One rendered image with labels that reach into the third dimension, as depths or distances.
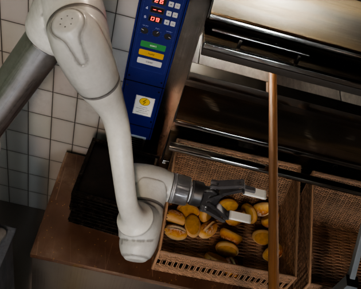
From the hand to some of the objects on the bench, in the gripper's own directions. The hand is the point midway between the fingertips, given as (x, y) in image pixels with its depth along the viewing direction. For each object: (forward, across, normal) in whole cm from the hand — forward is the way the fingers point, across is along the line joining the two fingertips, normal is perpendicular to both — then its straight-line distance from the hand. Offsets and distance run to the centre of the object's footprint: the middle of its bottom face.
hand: (254, 206), depth 154 cm
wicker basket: (+65, +62, -29) cm, 94 cm away
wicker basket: (+5, +62, -29) cm, 68 cm away
